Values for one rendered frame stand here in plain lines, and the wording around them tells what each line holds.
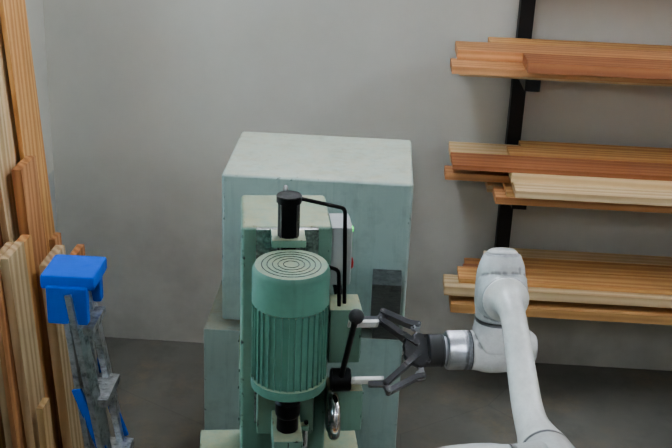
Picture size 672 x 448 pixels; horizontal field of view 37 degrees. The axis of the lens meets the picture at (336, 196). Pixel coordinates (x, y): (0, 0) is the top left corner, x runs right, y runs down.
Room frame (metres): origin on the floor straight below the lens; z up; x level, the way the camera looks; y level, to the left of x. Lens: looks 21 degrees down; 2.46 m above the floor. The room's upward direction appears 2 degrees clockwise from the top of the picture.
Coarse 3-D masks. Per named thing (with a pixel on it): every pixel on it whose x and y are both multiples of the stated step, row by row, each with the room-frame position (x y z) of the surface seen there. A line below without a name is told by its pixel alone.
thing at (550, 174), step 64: (512, 64) 3.92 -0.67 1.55; (576, 64) 3.79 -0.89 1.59; (640, 64) 3.83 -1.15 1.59; (512, 128) 4.26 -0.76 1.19; (512, 192) 3.82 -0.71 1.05; (576, 192) 3.77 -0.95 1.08; (640, 192) 3.80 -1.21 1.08; (576, 256) 4.16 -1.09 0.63; (640, 256) 4.19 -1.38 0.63; (640, 320) 3.80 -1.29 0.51
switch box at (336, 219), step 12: (336, 216) 2.43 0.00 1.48; (348, 216) 2.43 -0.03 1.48; (336, 228) 2.35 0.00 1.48; (348, 228) 2.36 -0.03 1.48; (336, 240) 2.35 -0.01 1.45; (348, 240) 2.35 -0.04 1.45; (336, 252) 2.35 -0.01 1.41; (348, 252) 2.35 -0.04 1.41; (336, 264) 2.35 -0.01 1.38; (348, 264) 2.35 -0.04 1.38; (336, 276) 2.35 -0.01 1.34; (348, 276) 2.35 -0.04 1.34
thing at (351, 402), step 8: (328, 384) 2.26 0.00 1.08; (352, 384) 2.27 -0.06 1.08; (360, 384) 2.27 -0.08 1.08; (328, 392) 2.23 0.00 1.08; (336, 392) 2.23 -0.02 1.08; (344, 392) 2.23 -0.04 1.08; (352, 392) 2.24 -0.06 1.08; (360, 392) 2.24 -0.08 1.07; (328, 400) 2.23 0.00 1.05; (344, 400) 2.23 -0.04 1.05; (352, 400) 2.24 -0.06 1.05; (360, 400) 2.24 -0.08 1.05; (328, 408) 2.23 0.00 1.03; (344, 408) 2.23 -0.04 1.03; (352, 408) 2.24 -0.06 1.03; (360, 408) 2.24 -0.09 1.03; (344, 416) 2.23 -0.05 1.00; (352, 416) 2.24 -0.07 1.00; (360, 416) 2.24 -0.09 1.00; (344, 424) 2.23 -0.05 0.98; (352, 424) 2.24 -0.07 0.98; (360, 424) 2.24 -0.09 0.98
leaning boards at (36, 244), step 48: (0, 0) 3.60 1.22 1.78; (0, 48) 3.61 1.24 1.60; (0, 96) 3.48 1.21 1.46; (0, 144) 3.42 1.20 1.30; (0, 192) 3.36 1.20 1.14; (48, 192) 3.81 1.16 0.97; (0, 240) 3.36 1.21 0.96; (48, 240) 3.74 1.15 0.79; (0, 288) 3.00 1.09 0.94; (0, 336) 2.97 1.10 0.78; (48, 336) 3.25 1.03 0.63; (0, 384) 3.01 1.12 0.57; (48, 384) 3.29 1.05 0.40; (0, 432) 3.03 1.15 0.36; (48, 432) 3.03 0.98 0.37
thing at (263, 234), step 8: (256, 232) 2.22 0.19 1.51; (264, 232) 2.23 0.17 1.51; (312, 232) 2.24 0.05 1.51; (256, 240) 2.22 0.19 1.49; (264, 240) 2.23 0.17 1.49; (312, 240) 2.24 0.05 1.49; (256, 248) 2.22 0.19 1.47; (264, 248) 2.23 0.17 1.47; (272, 248) 2.23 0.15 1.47; (304, 248) 2.24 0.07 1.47; (312, 248) 2.24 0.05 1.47; (256, 256) 2.22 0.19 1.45
